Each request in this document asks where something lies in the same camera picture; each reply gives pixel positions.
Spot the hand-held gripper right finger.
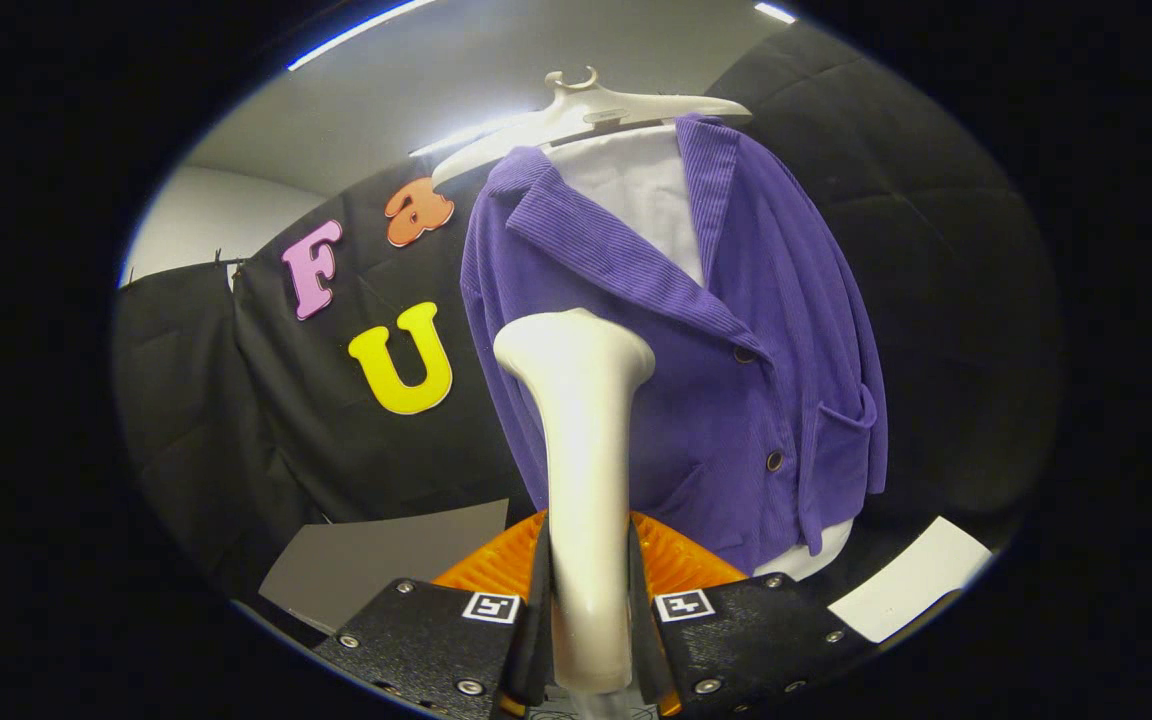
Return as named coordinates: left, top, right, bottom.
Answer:
left=629, top=510, right=882, bottom=720

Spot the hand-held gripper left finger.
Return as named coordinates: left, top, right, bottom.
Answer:
left=314, top=510, right=552, bottom=720

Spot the purple corduroy jacket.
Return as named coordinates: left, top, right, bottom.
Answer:
left=459, top=113, right=889, bottom=578

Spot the white garment steamer head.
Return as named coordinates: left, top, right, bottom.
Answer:
left=493, top=308, right=657, bottom=698

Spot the white clothes hanger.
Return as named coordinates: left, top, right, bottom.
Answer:
left=431, top=66, right=752, bottom=191

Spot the white flat board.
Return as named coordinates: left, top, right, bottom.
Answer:
left=828, top=517, right=994, bottom=644

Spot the black backdrop cloth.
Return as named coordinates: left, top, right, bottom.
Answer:
left=111, top=20, right=1065, bottom=621

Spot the white mannequin torso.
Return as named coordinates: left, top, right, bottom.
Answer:
left=541, top=122, right=854, bottom=583

